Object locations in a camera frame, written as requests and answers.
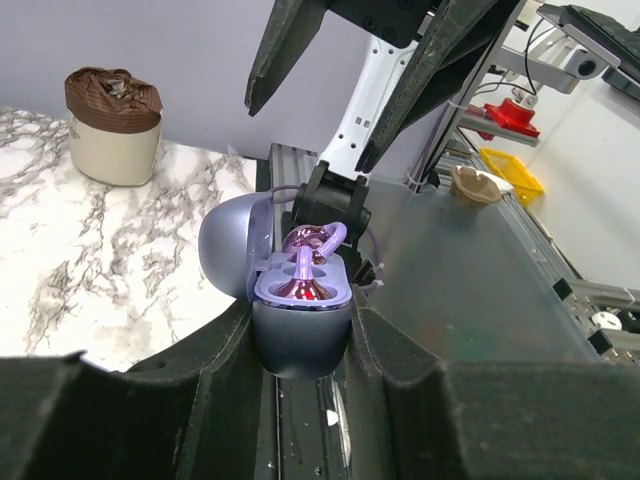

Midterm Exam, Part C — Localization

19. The brown paper cup holder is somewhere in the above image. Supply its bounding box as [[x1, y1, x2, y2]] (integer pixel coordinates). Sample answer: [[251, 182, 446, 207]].
[[449, 166, 502, 211]]

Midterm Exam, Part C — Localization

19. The yellow plastic basket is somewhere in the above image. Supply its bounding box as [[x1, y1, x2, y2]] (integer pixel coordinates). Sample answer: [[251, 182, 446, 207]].
[[479, 148, 545, 207]]

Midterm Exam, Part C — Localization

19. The red plastic fixture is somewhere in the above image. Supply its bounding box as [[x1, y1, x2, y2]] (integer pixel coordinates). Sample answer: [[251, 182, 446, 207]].
[[483, 98, 540, 139]]

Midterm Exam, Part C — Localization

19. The aluminium rail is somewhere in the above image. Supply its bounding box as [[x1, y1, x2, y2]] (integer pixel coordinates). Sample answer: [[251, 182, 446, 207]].
[[269, 143, 317, 202]]

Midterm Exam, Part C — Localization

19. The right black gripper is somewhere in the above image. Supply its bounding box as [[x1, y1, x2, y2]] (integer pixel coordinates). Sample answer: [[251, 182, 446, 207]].
[[244, 0, 518, 173]]

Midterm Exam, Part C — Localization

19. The lavender earbud charging case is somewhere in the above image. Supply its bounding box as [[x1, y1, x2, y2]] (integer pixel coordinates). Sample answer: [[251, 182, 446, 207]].
[[198, 192, 353, 380]]

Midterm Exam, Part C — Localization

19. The grey aluminium frame outside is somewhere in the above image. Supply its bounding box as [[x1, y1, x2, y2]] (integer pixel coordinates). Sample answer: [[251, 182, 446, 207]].
[[439, 0, 640, 366]]

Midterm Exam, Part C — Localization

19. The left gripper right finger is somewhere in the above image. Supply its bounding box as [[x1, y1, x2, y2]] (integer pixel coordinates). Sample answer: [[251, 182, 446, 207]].
[[345, 289, 639, 479]]

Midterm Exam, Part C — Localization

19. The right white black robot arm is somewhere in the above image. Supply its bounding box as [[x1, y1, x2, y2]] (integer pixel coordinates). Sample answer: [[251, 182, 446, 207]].
[[244, 0, 523, 242]]

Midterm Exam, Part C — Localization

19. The purple earbud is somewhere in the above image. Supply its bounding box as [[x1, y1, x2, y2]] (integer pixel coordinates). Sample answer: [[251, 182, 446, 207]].
[[282, 222, 347, 265], [274, 246, 332, 302]]

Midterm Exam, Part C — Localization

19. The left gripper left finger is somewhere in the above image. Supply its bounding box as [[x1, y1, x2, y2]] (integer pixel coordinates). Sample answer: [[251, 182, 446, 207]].
[[1, 300, 262, 479]]

